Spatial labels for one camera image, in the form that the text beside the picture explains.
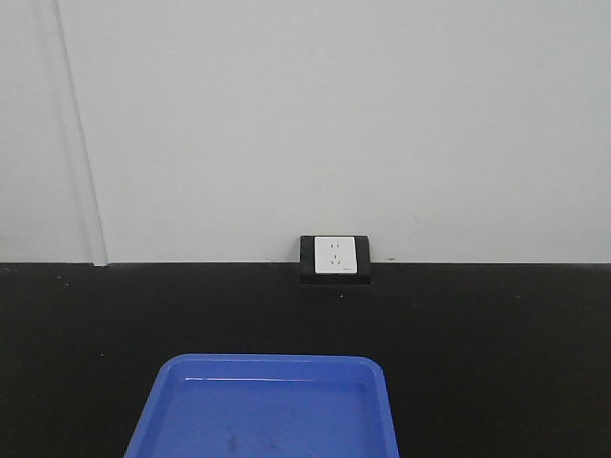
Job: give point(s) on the black socket mounting box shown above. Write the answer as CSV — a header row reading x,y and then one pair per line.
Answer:
x,y
308,277

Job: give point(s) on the white wall power socket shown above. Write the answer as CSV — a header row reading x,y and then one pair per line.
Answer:
x,y
335,255

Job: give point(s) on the blue plastic tray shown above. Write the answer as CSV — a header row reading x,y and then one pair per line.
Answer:
x,y
232,405

